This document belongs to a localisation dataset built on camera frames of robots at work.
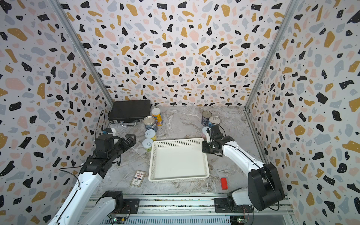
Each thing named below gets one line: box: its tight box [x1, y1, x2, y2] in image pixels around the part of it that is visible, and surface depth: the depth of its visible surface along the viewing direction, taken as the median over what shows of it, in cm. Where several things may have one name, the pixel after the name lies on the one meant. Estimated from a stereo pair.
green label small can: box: [142, 137, 154, 153], surface depth 94 cm
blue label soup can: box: [208, 115, 221, 128], surface depth 102 cm
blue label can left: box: [142, 115, 158, 133], surface depth 101 cm
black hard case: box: [107, 99, 151, 127], surface depth 121 cm
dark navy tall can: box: [201, 110, 212, 127], surface depth 106 cm
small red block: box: [220, 177, 229, 190], surface depth 83 cm
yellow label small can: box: [144, 128, 157, 142], surface depth 99 cm
